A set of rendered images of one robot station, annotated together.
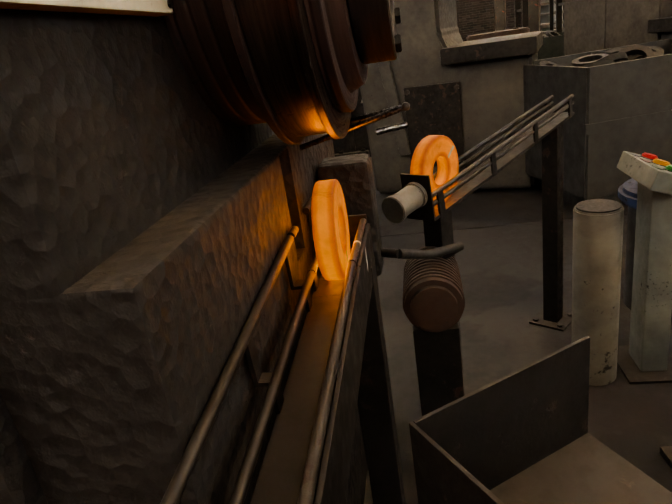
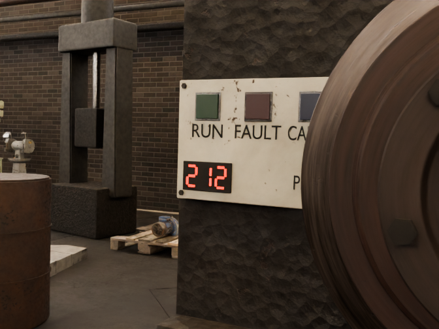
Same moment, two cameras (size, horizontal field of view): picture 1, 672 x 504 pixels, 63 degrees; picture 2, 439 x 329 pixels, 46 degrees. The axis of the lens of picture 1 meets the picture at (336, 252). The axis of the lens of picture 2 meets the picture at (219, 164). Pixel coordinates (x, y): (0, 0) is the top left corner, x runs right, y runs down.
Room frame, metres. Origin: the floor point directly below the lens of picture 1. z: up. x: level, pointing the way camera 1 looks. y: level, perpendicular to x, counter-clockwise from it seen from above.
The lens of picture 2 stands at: (0.64, -0.58, 1.16)
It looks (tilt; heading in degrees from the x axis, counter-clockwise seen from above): 3 degrees down; 105
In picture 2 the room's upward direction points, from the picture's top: 2 degrees clockwise
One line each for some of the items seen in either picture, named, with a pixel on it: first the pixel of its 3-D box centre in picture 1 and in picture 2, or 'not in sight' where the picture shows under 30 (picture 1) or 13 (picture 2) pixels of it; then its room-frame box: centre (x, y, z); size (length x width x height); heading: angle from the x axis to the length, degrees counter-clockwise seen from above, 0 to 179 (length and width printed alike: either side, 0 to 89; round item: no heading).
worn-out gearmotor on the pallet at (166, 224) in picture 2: not in sight; (170, 225); (-1.16, 4.33, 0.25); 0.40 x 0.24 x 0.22; 79
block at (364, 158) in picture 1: (350, 217); not in sight; (1.05, -0.04, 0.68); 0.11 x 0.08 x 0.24; 79
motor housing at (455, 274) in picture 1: (439, 363); not in sight; (1.12, -0.20, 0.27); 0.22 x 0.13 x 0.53; 169
